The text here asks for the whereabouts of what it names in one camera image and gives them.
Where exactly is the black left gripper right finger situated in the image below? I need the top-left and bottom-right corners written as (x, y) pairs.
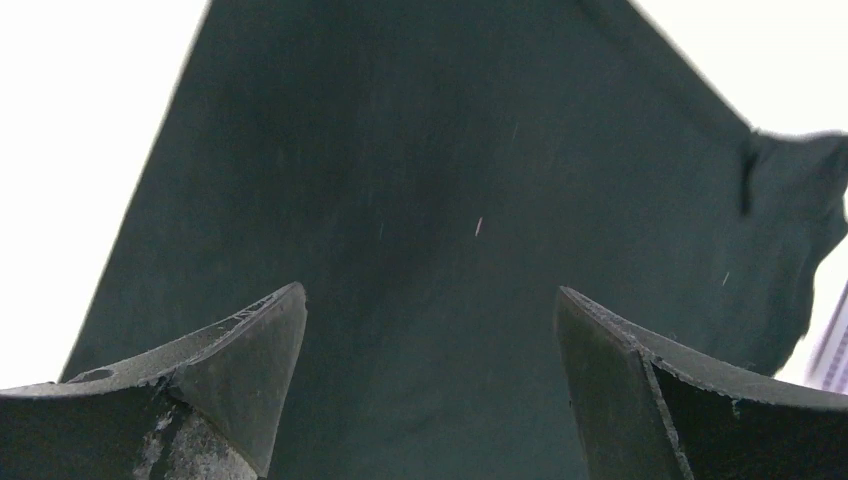
top-left (555, 287), bottom-right (847, 479)

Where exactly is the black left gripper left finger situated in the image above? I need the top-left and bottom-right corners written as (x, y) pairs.
top-left (1, 283), bottom-right (307, 479)

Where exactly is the black t-shirt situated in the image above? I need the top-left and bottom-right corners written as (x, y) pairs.
top-left (63, 1), bottom-right (847, 479)

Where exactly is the white plastic laundry basket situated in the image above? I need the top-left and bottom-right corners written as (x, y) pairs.
top-left (805, 287), bottom-right (847, 395)

